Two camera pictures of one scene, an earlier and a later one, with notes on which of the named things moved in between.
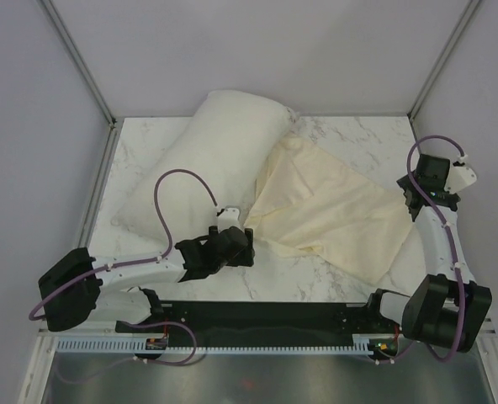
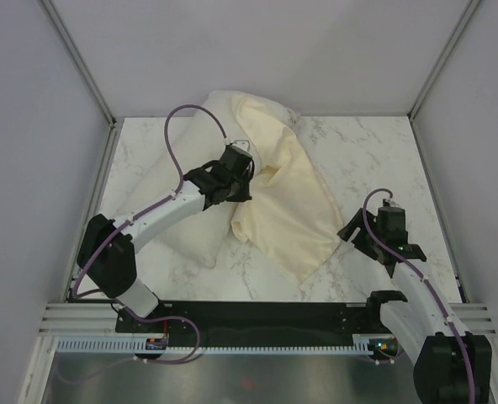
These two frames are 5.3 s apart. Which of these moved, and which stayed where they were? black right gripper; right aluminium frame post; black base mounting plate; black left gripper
Moved: black right gripper; black left gripper
Stayed: right aluminium frame post; black base mounting plate
